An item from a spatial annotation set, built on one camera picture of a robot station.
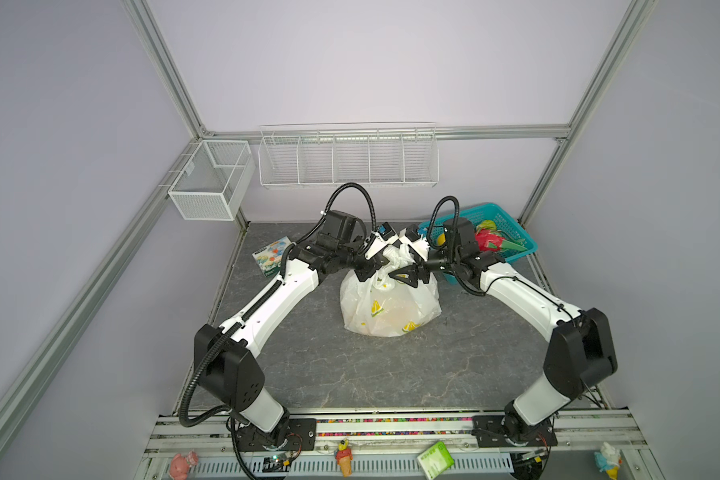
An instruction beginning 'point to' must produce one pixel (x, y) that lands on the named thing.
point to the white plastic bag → (385, 305)
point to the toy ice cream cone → (344, 456)
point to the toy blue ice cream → (608, 459)
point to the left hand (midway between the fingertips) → (385, 261)
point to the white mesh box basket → (212, 180)
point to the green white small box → (436, 460)
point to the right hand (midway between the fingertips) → (394, 264)
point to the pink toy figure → (179, 465)
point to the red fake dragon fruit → (487, 240)
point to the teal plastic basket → (494, 231)
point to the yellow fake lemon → (441, 239)
